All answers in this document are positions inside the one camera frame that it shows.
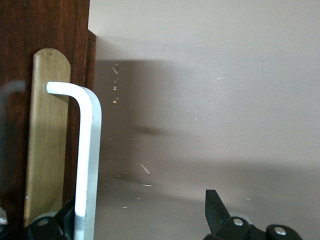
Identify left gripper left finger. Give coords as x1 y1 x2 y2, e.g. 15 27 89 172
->
23 196 76 240

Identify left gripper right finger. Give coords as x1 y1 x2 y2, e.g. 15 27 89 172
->
203 189 253 240

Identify wooden drawer with white handle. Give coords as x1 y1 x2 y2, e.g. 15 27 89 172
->
0 0 103 240

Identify brown paper table cover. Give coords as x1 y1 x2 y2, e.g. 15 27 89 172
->
88 0 320 240

